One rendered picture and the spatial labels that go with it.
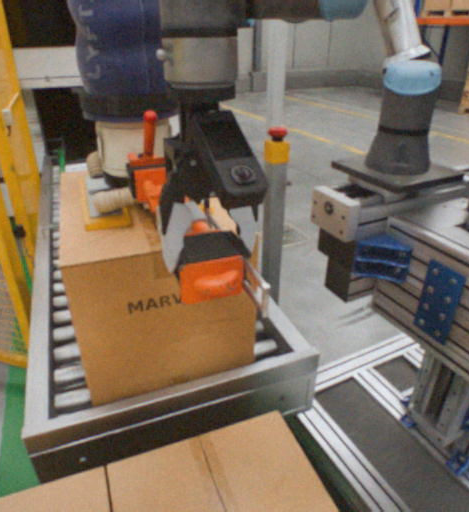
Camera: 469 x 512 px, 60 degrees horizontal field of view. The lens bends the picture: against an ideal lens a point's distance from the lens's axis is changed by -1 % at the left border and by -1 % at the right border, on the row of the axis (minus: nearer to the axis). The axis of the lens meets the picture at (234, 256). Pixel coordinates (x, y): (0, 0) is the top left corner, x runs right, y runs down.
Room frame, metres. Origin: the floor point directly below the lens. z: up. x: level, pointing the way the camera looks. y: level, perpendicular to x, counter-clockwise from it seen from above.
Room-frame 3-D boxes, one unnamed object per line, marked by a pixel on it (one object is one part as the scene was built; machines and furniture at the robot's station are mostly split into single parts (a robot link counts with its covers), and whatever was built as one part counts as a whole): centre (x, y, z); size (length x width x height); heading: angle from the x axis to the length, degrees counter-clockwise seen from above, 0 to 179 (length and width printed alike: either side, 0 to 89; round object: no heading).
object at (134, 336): (1.00, 0.24, 0.75); 0.60 x 0.40 x 0.40; 20
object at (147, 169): (0.77, 0.15, 1.08); 0.10 x 0.08 x 0.06; 110
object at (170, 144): (0.46, 0.04, 1.22); 0.09 x 0.08 x 0.12; 20
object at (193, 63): (0.45, 0.04, 1.30); 0.08 x 0.08 x 0.05
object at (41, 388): (1.65, 0.84, 0.50); 2.31 x 0.05 x 0.19; 21
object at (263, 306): (0.51, 0.01, 1.07); 0.31 x 0.03 x 0.05; 20
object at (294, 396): (0.68, 0.11, 0.47); 0.70 x 0.03 x 0.15; 111
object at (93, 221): (0.97, 0.33, 0.97); 0.34 x 0.10 x 0.05; 20
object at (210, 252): (0.44, 0.04, 1.08); 0.08 x 0.07 x 0.05; 20
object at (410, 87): (0.98, -0.40, 1.20); 0.13 x 0.12 x 0.14; 155
